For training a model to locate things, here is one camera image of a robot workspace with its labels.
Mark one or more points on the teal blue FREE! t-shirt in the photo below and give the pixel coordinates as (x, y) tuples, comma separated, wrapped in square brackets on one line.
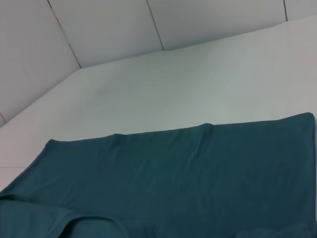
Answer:
[(173, 173)]

